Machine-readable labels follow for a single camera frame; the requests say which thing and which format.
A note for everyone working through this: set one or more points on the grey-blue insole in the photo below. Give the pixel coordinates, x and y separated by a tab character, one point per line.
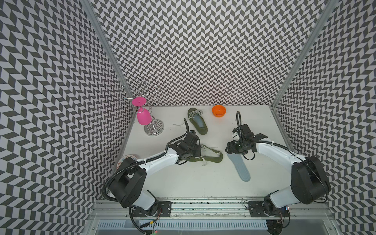
240	167

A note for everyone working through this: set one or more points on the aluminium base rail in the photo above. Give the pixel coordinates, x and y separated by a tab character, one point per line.
221	216

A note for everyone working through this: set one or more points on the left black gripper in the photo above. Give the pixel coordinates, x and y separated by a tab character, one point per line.
198	150

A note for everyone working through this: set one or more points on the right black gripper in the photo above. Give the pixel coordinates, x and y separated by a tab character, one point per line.
231	149

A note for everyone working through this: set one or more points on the olive green sandal with laces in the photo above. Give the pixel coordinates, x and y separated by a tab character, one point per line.
195	116

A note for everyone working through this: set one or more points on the pink plastic wine glass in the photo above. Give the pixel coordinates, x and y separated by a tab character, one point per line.
143	114

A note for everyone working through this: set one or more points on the orange bowl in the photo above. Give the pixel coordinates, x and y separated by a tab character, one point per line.
218	111

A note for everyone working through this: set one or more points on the silver wire glass rack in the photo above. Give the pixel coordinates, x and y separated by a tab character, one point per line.
156	127

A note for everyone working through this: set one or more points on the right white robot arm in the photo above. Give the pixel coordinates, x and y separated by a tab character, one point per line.
309	181

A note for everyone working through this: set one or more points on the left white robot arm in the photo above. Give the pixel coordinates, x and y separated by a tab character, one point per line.
126	185

